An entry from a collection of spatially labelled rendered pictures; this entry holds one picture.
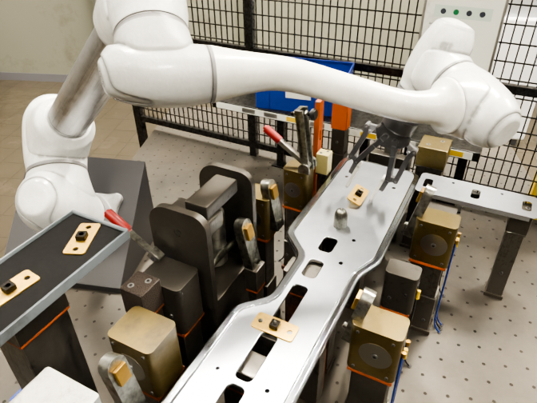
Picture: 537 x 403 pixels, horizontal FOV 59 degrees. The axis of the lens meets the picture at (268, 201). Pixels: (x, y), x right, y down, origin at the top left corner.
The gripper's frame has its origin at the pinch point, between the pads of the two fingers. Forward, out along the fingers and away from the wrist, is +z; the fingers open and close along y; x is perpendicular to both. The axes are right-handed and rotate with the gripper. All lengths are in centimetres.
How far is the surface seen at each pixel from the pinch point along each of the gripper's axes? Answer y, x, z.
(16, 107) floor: -306, 160, 207
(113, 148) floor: -180, 138, 164
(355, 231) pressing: 4.2, -13.1, 4.9
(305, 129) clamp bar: -19.3, 0.2, -4.6
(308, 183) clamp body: -12.4, -0.9, 8.2
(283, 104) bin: -37, 35, 10
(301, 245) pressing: -4.2, -23.1, 8.6
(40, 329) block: -30, -71, 12
